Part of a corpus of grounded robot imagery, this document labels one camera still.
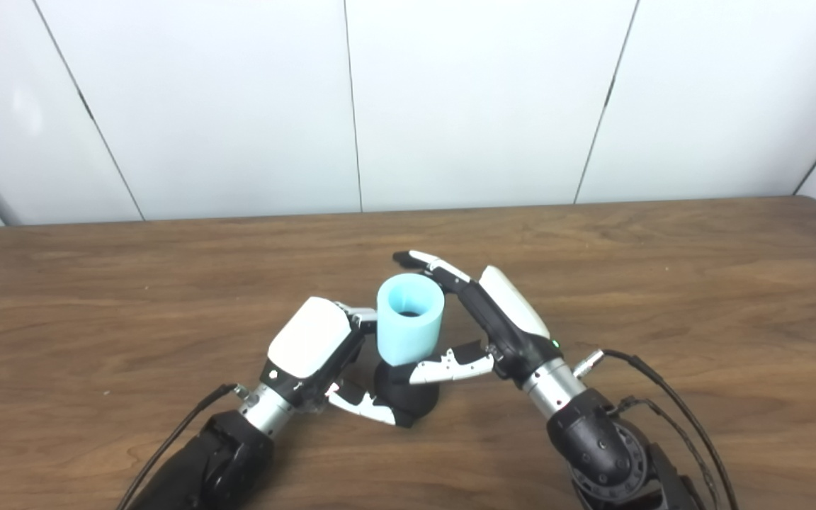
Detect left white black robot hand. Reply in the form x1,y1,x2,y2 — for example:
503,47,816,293
259,296,414,428

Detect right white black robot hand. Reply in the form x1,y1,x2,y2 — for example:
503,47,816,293
392,249,565,390

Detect light-blue hose piece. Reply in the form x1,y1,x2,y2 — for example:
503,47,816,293
377,274,446,367

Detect black funnel-shaped nozzle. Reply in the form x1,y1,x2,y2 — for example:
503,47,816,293
373,358,441,427

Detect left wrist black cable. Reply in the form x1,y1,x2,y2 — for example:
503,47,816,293
116,383,251,510

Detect right wrist thick black cable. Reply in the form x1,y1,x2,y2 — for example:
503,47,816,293
573,348,740,510

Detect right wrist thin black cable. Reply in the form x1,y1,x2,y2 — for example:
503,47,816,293
610,395,720,510

